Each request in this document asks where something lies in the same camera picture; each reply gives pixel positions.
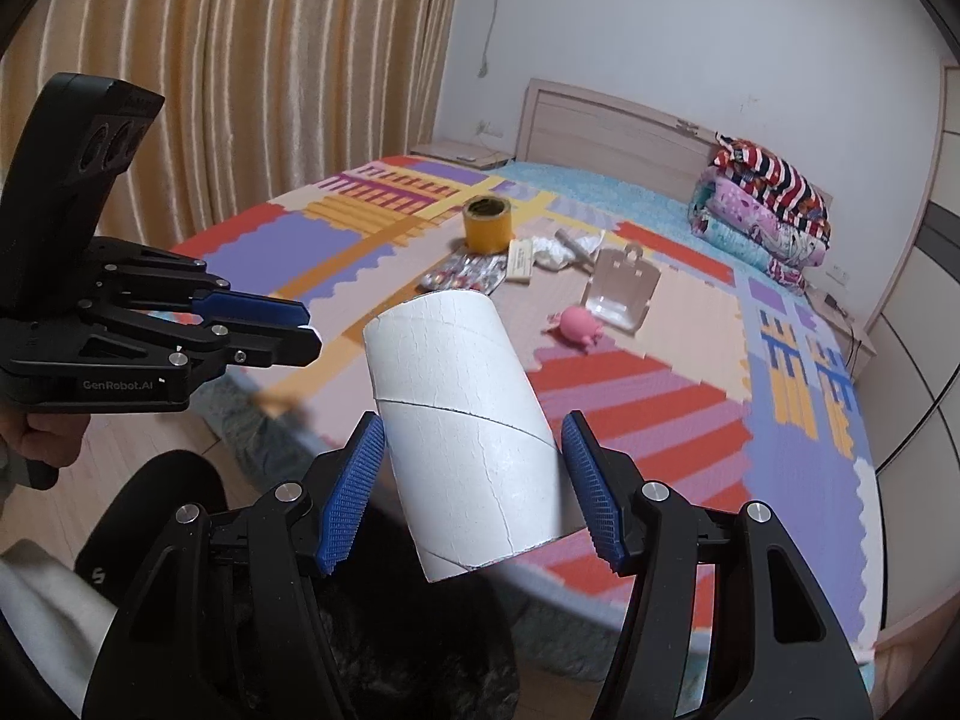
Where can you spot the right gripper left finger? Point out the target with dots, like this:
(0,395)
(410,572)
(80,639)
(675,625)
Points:
(228,622)

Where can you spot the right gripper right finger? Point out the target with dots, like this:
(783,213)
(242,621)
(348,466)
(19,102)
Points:
(777,649)

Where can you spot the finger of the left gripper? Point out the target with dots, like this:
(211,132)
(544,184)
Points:
(262,348)
(228,306)

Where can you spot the pill blister pack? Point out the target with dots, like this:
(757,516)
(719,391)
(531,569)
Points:
(466,271)

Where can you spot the white cardboard tube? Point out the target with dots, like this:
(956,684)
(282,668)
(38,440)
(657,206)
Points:
(477,469)

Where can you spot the yellow tape roll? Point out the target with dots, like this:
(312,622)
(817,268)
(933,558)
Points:
(487,225)

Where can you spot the small wooden box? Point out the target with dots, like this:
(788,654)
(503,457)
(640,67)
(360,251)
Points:
(521,261)

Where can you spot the pink pig toy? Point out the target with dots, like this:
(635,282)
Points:
(577,327)

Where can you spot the grey plastic tube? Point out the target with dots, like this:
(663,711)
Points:
(582,253)

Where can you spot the white tissue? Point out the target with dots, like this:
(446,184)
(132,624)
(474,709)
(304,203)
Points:
(551,254)

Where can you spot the black trash bag bin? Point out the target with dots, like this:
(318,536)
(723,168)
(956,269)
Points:
(408,648)

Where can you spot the person left hand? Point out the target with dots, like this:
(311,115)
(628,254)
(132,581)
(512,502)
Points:
(56,440)

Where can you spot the blue patterned bed sheet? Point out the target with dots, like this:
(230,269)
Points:
(622,194)

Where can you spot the beige striped curtain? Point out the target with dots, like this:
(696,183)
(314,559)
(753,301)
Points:
(260,96)

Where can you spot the left wooden nightstand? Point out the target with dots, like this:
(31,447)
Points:
(463,154)

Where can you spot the wooden headboard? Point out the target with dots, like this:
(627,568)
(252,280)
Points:
(569,126)

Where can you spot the pink floral folded quilt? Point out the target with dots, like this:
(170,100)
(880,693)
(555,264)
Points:
(732,220)

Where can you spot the striped folded blanket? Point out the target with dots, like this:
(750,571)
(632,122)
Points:
(774,183)

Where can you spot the black left camera box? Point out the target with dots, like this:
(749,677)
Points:
(82,134)

